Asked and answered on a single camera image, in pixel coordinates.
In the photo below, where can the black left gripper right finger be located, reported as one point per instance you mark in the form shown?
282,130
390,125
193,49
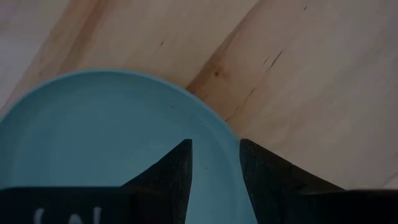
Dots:
267,186

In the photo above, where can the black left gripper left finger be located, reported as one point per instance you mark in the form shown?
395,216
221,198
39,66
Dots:
168,186

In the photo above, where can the light teal plate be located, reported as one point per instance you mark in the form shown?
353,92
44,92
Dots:
93,124

